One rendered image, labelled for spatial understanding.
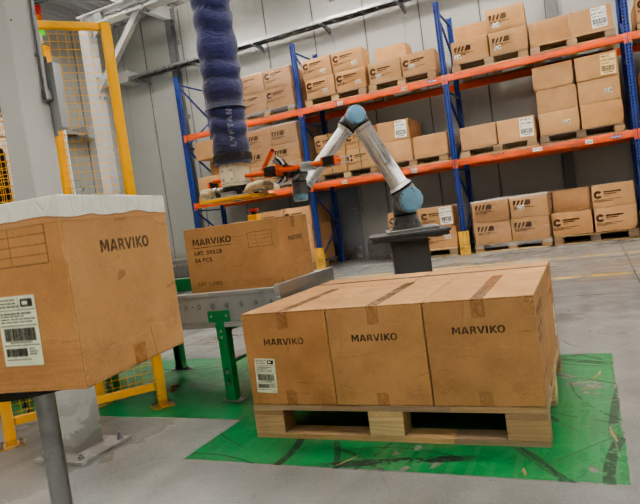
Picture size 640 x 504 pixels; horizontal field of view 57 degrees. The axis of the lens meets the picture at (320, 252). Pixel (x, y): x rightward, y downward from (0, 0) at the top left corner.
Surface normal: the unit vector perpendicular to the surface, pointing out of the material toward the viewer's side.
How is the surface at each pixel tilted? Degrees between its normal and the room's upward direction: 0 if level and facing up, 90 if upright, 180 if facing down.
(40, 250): 90
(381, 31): 90
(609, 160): 90
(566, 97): 89
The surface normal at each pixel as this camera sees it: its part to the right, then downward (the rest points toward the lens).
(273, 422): -0.41, 0.11
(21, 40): 0.90, -0.10
